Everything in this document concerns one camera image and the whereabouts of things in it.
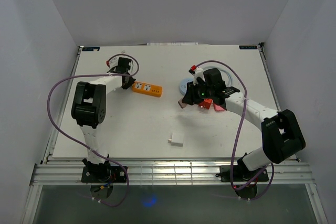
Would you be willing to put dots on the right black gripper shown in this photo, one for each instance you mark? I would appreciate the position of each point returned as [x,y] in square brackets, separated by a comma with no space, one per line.
[190,97]

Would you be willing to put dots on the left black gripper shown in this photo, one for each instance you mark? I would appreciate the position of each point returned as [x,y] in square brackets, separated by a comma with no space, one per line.
[132,80]

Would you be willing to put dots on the orange power strip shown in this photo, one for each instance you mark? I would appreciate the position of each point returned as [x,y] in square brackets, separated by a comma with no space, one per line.
[147,89]

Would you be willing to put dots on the red cube socket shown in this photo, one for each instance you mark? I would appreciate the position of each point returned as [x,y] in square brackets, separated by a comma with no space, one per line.
[206,104]

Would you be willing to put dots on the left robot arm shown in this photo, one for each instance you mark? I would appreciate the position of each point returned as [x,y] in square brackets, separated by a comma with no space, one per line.
[89,105]

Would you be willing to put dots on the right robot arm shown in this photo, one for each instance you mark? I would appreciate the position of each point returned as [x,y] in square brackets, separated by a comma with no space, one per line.
[280,132]

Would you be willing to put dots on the pink flat plug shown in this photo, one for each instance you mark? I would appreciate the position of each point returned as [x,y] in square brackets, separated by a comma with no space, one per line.
[218,108]

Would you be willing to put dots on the light blue round socket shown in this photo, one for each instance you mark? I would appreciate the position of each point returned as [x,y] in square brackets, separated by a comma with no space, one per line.
[183,85]

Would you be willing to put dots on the white charger adapter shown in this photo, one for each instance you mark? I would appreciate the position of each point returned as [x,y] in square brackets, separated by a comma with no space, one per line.
[177,139]

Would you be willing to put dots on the black corner label left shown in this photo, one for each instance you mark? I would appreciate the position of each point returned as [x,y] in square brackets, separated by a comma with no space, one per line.
[90,49]

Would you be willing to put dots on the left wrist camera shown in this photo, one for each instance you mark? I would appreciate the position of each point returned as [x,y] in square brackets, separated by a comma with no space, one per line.
[112,63]

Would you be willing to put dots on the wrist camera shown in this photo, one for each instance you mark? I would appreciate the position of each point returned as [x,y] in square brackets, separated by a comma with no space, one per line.
[196,72]
[112,63]

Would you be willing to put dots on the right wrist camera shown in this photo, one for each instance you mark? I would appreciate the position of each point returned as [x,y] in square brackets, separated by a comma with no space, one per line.
[196,72]

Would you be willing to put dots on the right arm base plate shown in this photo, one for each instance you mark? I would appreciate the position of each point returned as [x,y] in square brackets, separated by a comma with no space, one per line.
[241,174]

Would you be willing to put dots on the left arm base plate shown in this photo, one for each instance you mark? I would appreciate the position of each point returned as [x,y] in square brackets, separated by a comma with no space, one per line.
[112,174]

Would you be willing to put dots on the aluminium front rail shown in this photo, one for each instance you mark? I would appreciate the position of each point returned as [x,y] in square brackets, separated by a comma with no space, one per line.
[167,173]

